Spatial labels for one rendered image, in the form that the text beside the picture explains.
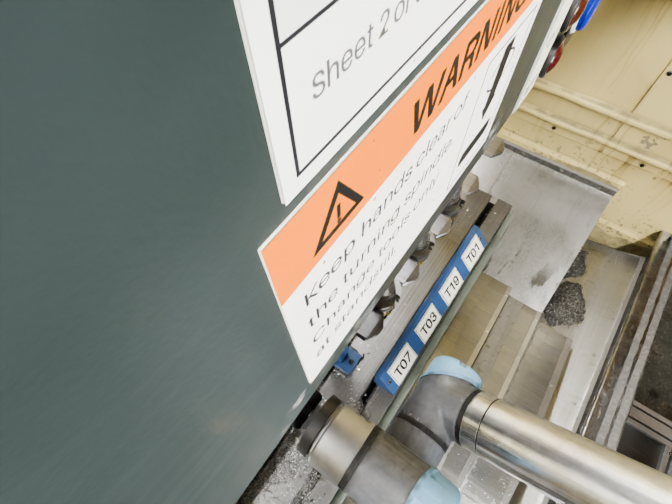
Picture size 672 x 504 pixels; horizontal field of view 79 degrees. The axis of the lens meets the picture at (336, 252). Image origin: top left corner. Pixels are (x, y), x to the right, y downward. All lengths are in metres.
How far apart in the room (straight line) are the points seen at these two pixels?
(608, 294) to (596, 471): 1.00
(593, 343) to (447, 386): 0.85
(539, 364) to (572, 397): 0.12
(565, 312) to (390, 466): 1.02
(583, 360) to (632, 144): 0.58
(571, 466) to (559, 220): 0.94
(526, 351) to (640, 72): 0.72
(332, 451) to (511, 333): 0.85
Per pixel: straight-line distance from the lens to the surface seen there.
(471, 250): 1.05
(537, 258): 1.34
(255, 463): 0.18
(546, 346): 1.29
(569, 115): 1.30
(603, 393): 1.19
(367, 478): 0.46
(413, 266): 0.69
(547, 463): 0.53
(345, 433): 0.46
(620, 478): 0.53
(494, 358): 1.19
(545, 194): 1.39
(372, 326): 0.64
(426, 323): 0.94
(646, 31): 1.17
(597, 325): 1.41
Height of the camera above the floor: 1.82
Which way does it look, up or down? 61 degrees down
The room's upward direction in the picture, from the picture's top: 3 degrees counter-clockwise
